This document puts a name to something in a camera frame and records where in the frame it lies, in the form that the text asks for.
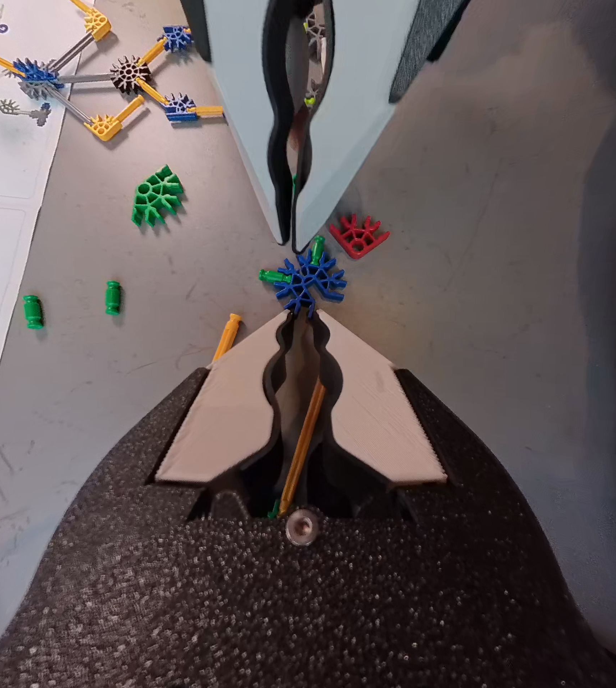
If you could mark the long yellow toy rod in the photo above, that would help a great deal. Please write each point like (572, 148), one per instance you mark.
(302, 446)
(227, 337)

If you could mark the colourful toy rod figure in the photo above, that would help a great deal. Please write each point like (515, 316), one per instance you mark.
(130, 72)

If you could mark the red corner toy connector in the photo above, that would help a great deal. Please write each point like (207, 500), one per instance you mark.
(359, 239)

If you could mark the person's right hand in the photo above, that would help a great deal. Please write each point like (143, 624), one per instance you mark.
(297, 131)

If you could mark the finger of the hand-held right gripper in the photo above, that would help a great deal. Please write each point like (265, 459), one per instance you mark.
(238, 80)
(361, 80)

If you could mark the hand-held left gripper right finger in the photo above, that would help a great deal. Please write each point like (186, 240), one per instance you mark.
(383, 424)

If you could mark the blue snowflake toy connector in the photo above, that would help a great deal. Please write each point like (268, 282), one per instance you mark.
(308, 282)

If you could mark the grey desk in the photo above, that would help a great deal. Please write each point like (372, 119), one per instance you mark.
(474, 269)

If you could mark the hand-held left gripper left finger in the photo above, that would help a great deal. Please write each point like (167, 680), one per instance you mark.
(216, 424)

